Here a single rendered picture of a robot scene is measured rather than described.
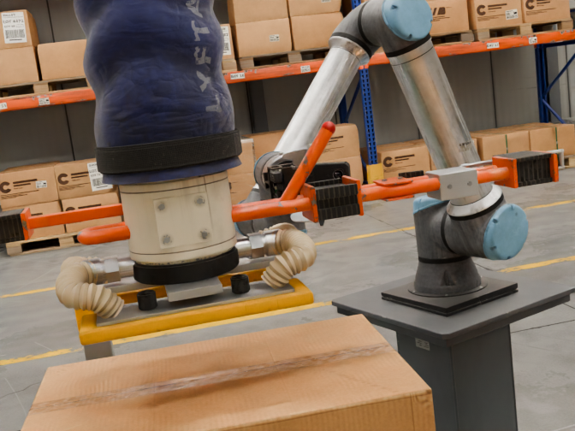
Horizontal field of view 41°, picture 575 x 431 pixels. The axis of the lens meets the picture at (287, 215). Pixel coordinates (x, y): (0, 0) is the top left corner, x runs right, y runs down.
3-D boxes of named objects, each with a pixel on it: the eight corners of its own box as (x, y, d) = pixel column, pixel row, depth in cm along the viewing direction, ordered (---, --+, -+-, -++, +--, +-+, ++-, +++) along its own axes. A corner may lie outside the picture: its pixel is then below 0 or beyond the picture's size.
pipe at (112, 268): (76, 318, 109) (69, 279, 108) (83, 280, 133) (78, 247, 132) (309, 278, 116) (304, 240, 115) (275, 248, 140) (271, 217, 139)
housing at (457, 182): (441, 201, 128) (439, 174, 128) (425, 197, 135) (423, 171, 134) (480, 195, 130) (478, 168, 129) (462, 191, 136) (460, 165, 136)
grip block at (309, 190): (315, 224, 123) (311, 187, 122) (301, 215, 132) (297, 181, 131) (365, 215, 124) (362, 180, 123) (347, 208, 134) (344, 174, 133)
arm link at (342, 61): (343, -3, 200) (217, 222, 186) (373, -12, 189) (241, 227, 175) (374, 24, 205) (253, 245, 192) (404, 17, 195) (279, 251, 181)
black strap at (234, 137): (96, 180, 108) (91, 151, 107) (99, 167, 130) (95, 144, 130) (254, 157, 112) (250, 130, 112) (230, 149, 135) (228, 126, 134)
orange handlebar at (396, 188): (5, 264, 115) (1, 240, 114) (27, 232, 144) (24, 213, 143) (564, 175, 133) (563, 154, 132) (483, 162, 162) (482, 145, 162)
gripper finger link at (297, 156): (287, 150, 139) (282, 176, 147) (318, 145, 140) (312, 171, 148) (283, 136, 140) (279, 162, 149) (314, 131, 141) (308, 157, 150)
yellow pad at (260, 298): (80, 347, 108) (74, 312, 107) (83, 327, 117) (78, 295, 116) (315, 304, 114) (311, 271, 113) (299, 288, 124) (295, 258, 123)
